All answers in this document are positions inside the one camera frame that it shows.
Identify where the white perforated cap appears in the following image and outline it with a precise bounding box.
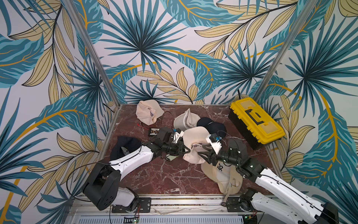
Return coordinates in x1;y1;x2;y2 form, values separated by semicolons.
173;109;200;131

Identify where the green black cap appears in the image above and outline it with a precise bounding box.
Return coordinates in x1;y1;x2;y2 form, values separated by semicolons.
165;155;178;161

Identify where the navy black cap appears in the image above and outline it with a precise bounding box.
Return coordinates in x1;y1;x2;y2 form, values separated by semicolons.
110;136;142;161

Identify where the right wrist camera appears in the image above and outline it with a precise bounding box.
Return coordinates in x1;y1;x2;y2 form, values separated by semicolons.
206;133;222;155

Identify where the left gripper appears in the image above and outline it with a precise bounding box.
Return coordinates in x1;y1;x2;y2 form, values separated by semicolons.
163;140;191;156

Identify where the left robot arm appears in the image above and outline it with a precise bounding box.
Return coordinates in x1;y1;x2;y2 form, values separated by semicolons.
83;127;190;211

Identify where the black charger board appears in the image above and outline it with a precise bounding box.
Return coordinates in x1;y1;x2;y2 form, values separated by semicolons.
148;127;160;137

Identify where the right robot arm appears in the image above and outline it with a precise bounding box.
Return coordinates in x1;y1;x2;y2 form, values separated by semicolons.
198;136;339;224

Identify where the cream Colorado cap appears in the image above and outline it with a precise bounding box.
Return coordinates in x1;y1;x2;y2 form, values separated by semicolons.
183;127;209;164

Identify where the yellow black toolbox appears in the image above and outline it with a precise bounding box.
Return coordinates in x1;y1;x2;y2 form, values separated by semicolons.
228;98;285;150

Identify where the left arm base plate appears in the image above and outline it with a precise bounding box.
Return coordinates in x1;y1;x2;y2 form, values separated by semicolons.
111;197;152;213

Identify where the black cap at back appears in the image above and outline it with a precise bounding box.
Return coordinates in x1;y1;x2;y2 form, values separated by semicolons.
197;117;227;138

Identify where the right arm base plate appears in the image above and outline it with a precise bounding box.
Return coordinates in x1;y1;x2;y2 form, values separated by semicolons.
222;197;258;213

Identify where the tan khaki cap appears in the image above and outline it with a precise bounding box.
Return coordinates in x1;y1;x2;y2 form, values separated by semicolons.
201;161;243;202

